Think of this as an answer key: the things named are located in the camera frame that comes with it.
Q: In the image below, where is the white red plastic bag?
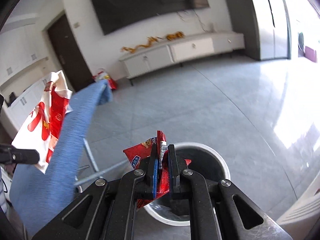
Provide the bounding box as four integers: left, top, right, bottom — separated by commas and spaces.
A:
12, 70, 72, 173

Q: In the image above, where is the red snack wrapper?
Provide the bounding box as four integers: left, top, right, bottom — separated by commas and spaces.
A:
119, 130, 191, 209

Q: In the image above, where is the metal trash can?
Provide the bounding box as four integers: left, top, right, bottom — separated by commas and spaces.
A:
144, 142, 231, 226

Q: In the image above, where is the white shoe cabinet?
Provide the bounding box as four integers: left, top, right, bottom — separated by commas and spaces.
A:
1, 74, 50, 138

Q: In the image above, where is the blue fuzzy table cover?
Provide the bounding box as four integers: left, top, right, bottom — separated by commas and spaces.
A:
10, 80, 112, 236

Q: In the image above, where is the dark brown entrance door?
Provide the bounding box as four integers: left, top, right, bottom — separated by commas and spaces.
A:
47, 15, 94, 92

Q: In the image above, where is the red white gift bag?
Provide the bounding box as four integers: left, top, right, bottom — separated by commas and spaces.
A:
93, 68, 118, 90

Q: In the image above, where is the white tv cabinet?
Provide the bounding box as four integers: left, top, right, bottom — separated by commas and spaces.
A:
119, 32, 245, 80

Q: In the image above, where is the golden dragon figurine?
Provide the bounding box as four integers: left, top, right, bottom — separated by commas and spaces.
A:
120, 36, 162, 54

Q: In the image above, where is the golden tiger figurine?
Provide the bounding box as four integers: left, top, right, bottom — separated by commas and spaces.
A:
165, 31, 185, 41

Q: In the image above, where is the metal table leg frame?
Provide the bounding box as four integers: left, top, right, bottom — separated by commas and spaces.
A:
74, 138, 132, 192

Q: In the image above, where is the wall mounted black television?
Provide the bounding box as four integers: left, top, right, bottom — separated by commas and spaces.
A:
88, 0, 210, 36

